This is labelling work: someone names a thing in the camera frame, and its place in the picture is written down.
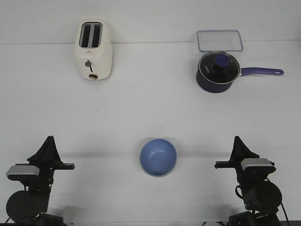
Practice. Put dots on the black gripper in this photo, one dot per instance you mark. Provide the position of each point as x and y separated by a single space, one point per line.
245 180
46 176

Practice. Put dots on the blue bowl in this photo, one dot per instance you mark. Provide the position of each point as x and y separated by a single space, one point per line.
158 157

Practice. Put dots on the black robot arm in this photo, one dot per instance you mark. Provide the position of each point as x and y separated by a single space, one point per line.
28 207
261 197

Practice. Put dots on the dark blue saucepan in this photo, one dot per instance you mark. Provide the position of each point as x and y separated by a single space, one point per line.
219 88

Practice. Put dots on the glass pot lid blue knob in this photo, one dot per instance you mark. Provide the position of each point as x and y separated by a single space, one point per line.
219 68

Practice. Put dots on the clear rectangular container lid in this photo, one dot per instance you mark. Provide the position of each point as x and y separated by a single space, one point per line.
219 40

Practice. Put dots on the white two-slot toaster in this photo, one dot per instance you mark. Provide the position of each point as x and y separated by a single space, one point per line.
93 49

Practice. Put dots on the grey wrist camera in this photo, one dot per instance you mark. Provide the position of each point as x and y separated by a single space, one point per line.
23 173
259 165

